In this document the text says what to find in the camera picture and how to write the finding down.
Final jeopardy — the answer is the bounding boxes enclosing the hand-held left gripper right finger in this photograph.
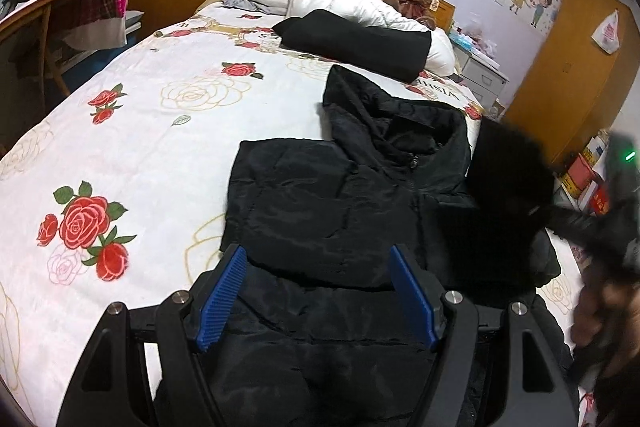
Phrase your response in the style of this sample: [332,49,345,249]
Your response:
[387,244,583,427]

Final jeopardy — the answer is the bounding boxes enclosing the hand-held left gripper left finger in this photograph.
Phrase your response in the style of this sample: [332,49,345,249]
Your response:
[55,243,251,427]

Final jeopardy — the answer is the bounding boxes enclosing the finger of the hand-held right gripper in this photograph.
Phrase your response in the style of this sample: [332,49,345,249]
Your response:
[542,204,606,253]

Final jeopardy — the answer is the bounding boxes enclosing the black hooded puffer jacket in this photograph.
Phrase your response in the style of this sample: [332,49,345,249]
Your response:
[150,64,576,427]

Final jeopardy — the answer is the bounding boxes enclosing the person's right forearm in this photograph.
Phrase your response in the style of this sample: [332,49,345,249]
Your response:
[575,347,640,427]

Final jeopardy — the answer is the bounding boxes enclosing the person's right hand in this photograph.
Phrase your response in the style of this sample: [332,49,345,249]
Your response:
[570,269,640,358]

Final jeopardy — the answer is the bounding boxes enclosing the red box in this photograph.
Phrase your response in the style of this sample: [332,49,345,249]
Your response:
[559,153,599,200]

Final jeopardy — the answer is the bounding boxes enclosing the yellow box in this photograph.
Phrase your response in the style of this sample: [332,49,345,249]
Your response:
[581,136,609,168]

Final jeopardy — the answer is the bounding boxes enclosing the wide wooden wardrobe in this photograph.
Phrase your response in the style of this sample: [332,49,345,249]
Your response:
[502,0,636,168]

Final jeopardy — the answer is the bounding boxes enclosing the white plastic bag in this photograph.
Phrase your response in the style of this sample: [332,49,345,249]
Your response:
[591,9,621,56]

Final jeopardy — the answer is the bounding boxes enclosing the grey nightstand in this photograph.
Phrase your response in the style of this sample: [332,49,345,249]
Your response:
[457,47,511,106]

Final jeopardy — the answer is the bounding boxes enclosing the rose printed blanket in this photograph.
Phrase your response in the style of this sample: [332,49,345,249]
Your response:
[0,2,596,427]

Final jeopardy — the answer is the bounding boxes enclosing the clutter on nightstand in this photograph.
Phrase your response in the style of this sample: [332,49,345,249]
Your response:
[447,19,503,68]

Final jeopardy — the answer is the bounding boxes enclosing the folded black cloth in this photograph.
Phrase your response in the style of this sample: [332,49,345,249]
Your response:
[272,9,432,82]

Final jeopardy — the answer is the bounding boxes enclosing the grey cloth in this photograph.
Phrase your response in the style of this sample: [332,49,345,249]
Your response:
[222,0,287,16]

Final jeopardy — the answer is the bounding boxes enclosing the pink plaid cloth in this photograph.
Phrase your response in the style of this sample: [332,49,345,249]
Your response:
[64,0,132,51]

